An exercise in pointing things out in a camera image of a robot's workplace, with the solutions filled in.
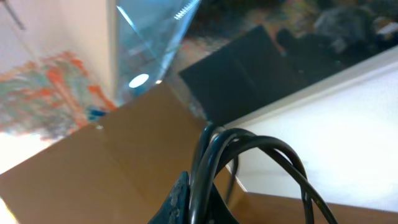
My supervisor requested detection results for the black panel behind glass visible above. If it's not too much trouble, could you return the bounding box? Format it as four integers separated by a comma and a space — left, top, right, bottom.
180, 26, 307, 125

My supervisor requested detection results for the brown cardboard partition board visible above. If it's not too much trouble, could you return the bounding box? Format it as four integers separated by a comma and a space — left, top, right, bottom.
0, 81, 249, 224

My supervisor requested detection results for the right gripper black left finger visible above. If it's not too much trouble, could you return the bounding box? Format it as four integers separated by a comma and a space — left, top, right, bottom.
148, 171, 190, 224

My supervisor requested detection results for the black usb cable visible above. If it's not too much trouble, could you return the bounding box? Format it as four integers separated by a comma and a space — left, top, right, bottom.
188, 123, 339, 224

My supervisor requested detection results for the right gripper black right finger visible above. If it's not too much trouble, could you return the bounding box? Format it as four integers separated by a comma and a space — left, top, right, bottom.
206, 185, 239, 224

